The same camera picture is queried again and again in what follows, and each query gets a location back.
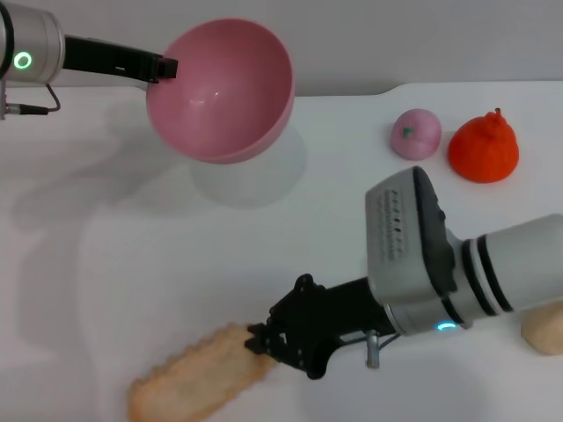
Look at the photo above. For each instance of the orange striped long bread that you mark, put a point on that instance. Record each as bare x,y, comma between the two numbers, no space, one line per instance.
198,382

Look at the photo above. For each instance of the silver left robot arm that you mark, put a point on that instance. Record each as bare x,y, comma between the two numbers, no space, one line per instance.
31,48

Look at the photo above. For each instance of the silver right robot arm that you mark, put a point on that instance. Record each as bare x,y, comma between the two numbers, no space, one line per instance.
506,272

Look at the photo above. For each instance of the pink round toy peach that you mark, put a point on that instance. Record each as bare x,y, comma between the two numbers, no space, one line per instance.
415,136

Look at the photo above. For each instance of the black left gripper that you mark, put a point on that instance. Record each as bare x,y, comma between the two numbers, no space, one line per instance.
110,59

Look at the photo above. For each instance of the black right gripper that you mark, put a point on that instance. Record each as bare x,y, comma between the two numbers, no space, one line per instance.
334,316

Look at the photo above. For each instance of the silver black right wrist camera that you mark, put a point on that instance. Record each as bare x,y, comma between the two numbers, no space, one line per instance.
404,246

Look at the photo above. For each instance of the beige round bun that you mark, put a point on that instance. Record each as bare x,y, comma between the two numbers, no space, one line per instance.
543,334

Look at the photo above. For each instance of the pink plastic bowl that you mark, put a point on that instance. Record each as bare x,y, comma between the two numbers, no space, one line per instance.
224,96

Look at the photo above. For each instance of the red-orange toy fruit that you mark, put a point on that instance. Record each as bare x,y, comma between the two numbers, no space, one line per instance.
484,151

